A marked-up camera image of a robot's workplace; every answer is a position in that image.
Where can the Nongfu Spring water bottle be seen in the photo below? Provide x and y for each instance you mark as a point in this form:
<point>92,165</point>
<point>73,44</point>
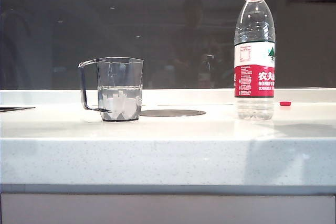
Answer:
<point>252,77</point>

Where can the red bottle cap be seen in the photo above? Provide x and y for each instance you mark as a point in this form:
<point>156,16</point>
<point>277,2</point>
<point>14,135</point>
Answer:
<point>285,104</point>

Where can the black round flat disc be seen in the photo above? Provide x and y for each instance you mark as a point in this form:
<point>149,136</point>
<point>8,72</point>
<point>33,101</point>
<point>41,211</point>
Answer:
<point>173,113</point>

